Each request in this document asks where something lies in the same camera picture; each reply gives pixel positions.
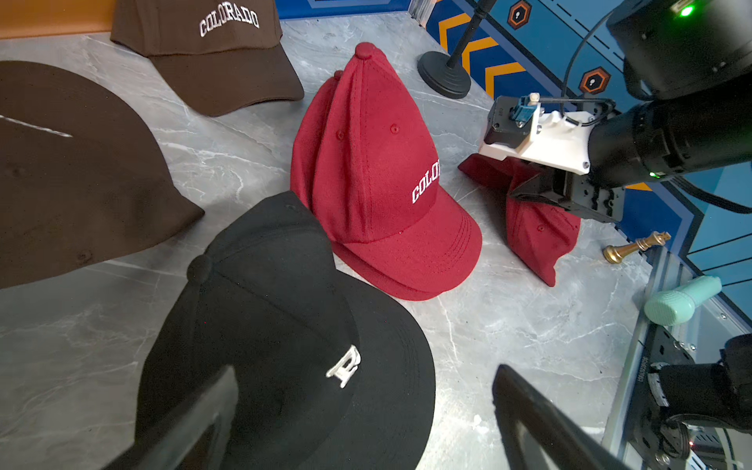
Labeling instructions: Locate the black R cap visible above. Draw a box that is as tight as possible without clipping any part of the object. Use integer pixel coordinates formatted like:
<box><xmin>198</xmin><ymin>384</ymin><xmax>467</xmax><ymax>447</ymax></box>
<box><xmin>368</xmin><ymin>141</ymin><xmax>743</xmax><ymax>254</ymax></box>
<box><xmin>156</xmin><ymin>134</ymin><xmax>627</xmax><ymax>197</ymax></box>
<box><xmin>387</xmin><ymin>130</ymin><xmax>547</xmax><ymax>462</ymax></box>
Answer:
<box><xmin>135</xmin><ymin>192</ymin><xmax>436</xmax><ymax>469</ymax></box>

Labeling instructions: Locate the green foam handle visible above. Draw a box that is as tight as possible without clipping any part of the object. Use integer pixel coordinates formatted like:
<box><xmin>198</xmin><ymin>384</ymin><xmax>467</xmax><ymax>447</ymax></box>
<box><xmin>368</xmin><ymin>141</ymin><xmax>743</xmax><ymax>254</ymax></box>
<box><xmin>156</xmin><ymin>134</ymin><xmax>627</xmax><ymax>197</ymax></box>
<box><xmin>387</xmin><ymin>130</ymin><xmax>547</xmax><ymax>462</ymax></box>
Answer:
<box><xmin>644</xmin><ymin>275</ymin><xmax>723</xmax><ymax>326</ymax></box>

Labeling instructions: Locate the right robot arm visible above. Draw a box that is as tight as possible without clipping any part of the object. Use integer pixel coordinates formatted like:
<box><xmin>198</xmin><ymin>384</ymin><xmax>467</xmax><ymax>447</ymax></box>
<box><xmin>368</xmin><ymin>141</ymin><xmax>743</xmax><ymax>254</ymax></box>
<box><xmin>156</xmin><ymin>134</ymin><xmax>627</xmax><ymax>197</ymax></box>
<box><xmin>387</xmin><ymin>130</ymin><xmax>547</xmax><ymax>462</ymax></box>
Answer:
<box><xmin>511</xmin><ymin>1</ymin><xmax>751</xmax><ymax>222</ymax></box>

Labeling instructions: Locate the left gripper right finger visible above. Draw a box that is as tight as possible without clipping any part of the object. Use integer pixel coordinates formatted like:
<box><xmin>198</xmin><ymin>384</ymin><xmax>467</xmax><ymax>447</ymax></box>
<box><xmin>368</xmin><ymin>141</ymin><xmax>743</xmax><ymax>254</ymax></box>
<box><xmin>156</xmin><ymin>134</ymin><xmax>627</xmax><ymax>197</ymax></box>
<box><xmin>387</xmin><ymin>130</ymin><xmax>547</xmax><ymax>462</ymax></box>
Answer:
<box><xmin>493</xmin><ymin>364</ymin><xmax>626</xmax><ymax>469</ymax></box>

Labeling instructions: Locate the gold chess piece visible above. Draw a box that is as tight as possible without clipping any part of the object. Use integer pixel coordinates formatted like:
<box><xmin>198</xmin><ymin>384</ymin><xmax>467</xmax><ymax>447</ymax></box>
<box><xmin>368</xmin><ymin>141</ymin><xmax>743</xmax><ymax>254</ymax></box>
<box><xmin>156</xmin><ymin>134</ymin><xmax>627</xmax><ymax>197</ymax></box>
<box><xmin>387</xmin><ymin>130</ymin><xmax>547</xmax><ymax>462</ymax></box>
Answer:
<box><xmin>602</xmin><ymin>232</ymin><xmax>672</xmax><ymax>264</ymax></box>

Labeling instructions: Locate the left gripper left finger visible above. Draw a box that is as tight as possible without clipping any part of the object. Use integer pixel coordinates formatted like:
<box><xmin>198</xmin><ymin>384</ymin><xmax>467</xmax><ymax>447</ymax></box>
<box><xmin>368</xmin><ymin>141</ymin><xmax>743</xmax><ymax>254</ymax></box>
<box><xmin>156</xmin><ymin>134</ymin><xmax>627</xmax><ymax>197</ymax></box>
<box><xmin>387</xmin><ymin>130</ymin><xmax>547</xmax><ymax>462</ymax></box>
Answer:
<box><xmin>106</xmin><ymin>365</ymin><xmax>239</xmax><ymax>469</ymax></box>

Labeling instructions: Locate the brown Colorado cap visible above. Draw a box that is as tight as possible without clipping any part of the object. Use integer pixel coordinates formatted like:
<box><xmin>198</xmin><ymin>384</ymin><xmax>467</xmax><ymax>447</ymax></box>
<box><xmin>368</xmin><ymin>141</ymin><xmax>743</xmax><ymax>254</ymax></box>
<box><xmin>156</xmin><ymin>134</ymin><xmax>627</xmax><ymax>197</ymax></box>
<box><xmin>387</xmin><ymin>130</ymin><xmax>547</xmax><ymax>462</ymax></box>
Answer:
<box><xmin>111</xmin><ymin>0</ymin><xmax>305</xmax><ymax>117</ymax></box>

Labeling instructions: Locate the brown cap middle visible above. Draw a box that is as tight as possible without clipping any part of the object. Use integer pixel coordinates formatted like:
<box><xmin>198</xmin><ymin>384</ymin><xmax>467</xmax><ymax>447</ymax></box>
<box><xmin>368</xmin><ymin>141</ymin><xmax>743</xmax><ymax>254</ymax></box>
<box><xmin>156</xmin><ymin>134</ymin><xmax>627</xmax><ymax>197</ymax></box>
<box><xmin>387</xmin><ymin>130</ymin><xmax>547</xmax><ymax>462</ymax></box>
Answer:
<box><xmin>1</xmin><ymin>61</ymin><xmax>204</xmax><ymax>288</ymax></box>

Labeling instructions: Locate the black microphone stand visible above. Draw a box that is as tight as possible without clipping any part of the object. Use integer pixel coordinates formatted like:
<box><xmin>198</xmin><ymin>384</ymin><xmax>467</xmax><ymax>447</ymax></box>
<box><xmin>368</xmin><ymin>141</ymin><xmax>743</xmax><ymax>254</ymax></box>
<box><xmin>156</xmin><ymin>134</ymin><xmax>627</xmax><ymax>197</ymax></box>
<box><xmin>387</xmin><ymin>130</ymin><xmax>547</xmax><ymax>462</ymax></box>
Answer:
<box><xmin>417</xmin><ymin>0</ymin><xmax>497</xmax><ymax>99</ymax></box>

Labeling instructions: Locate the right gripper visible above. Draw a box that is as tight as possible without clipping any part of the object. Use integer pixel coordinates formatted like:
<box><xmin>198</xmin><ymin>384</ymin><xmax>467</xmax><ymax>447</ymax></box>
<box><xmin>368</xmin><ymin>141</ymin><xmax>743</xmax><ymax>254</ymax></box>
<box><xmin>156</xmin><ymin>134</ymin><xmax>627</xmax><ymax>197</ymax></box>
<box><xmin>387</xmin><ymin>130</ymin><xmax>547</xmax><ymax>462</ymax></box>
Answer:
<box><xmin>511</xmin><ymin>166</ymin><xmax>625</xmax><ymax>223</ymax></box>

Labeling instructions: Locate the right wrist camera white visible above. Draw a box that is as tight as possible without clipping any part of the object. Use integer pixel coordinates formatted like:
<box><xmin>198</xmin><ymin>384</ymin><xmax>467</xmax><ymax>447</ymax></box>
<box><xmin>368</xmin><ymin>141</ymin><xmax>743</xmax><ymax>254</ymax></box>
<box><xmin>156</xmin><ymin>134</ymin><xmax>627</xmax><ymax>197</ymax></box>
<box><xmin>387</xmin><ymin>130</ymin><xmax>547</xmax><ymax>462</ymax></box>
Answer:
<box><xmin>478</xmin><ymin>93</ymin><xmax>616</xmax><ymax>175</ymax></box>

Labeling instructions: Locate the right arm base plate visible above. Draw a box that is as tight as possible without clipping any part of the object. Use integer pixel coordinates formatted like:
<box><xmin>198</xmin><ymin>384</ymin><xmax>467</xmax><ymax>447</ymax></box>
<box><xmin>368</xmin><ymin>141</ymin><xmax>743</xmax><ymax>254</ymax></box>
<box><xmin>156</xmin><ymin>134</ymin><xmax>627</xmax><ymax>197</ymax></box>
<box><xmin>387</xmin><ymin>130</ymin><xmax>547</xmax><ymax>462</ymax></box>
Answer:
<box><xmin>625</xmin><ymin>324</ymin><xmax>694</xmax><ymax>469</ymax></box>

